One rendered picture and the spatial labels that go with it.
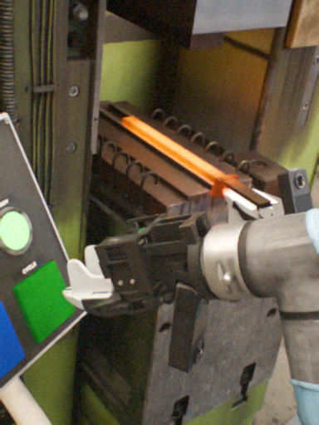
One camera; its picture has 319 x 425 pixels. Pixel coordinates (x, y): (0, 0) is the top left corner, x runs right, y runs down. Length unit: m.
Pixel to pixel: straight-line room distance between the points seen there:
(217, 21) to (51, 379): 0.79
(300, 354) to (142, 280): 0.17
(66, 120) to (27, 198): 0.29
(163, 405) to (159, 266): 0.68
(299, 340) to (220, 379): 0.82
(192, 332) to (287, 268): 0.15
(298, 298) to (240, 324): 0.75
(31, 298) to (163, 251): 0.20
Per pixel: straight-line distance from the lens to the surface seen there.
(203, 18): 0.98
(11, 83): 0.97
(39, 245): 0.81
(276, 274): 0.58
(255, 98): 1.38
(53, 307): 0.80
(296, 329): 0.58
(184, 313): 0.66
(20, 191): 0.80
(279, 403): 2.19
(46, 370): 1.36
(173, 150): 1.22
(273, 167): 1.29
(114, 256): 0.67
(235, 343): 1.35
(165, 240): 0.66
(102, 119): 1.37
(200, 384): 1.35
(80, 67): 1.05
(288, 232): 0.57
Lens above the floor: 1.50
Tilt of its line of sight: 30 degrees down
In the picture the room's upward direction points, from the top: 8 degrees clockwise
